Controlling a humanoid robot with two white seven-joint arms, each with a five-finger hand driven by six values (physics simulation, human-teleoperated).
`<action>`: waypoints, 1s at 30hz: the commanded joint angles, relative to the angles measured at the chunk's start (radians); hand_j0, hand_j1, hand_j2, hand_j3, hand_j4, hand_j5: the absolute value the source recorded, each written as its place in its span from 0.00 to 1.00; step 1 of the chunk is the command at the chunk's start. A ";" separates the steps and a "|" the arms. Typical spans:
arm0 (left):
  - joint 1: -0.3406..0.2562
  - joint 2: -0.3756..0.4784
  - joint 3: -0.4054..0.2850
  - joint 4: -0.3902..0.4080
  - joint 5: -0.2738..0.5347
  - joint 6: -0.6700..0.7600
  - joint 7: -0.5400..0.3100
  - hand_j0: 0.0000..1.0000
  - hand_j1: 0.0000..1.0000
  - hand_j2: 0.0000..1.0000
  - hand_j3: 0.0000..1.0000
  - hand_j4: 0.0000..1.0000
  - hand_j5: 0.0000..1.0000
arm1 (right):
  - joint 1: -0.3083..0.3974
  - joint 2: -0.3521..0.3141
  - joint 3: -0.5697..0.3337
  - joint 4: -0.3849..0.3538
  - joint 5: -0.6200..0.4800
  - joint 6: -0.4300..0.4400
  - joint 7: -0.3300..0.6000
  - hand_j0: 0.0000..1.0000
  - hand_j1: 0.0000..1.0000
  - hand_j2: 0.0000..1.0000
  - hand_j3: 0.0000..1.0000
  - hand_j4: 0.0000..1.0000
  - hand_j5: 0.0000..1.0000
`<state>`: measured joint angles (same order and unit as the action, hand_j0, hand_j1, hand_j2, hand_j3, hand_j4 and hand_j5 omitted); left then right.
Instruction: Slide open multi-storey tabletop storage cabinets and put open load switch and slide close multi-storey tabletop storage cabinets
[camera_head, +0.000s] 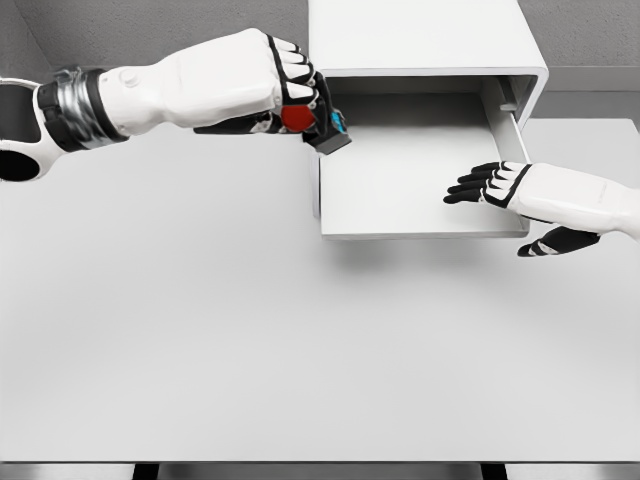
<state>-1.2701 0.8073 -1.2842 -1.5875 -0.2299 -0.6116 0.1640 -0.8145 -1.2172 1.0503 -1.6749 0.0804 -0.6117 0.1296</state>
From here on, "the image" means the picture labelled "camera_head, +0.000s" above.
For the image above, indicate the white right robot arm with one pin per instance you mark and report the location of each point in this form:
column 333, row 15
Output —
column 627, row 210

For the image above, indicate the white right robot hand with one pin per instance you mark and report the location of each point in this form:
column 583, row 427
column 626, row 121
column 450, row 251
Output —
column 550, row 200

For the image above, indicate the white tabletop storage cabinet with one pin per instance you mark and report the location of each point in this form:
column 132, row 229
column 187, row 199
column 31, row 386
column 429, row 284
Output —
column 425, row 45

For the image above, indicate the white cabinet drawer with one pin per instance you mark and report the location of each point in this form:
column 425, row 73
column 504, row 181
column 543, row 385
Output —
column 415, row 175

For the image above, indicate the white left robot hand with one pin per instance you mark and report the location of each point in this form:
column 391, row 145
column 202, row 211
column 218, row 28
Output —
column 235, row 80

